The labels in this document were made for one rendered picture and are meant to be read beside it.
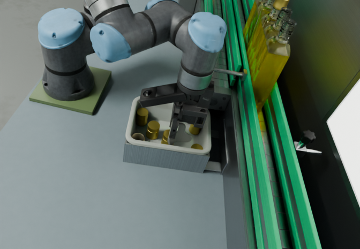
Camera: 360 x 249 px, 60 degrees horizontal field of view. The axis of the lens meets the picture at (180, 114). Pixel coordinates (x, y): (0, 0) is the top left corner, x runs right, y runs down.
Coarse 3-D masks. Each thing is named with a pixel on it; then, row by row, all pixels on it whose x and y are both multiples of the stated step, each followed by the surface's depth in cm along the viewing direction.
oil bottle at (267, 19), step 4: (264, 16) 84; (268, 16) 83; (260, 20) 86; (264, 20) 83; (268, 20) 82; (272, 20) 82; (260, 24) 85; (264, 24) 83; (268, 24) 82; (260, 28) 84; (256, 32) 88; (260, 32) 84; (256, 36) 87; (252, 40) 90; (256, 40) 87; (252, 44) 89; (256, 44) 87; (248, 48) 93; (252, 48) 89; (248, 52) 92; (252, 52) 89; (248, 56) 92; (248, 60) 91
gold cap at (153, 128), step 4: (152, 120) 87; (148, 124) 85; (152, 124) 86; (156, 124) 86; (148, 128) 85; (152, 128) 85; (156, 128) 85; (148, 132) 86; (152, 132) 85; (156, 132) 86; (148, 136) 87; (152, 136) 86; (156, 136) 87
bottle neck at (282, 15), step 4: (284, 8) 76; (288, 8) 76; (280, 12) 76; (284, 12) 75; (288, 12) 74; (280, 16) 76; (284, 16) 75; (288, 16) 75; (276, 20) 77; (280, 20) 76; (276, 24) 77; (280, 24) 77; (276, 28) 78
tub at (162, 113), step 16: (160, 112) 91; (208, 112) 89; (128, 128) 80; (144, 128) 90; (160, 128) 91; (208, 128) 85; (144, 144) 77; (160, 144) 78; (176, 144) 88; (192, 144) 89; (208, 144) 81
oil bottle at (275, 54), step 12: (264, 48) 78; (276, 48) 74; (288, 48) 74; (264, 60) 77; (276, 60) 76; (252, 72) 84; (264, 72) 79; (276, 72) 78; (252, 84) 82; (264, 84) 81; (264, 96) 84
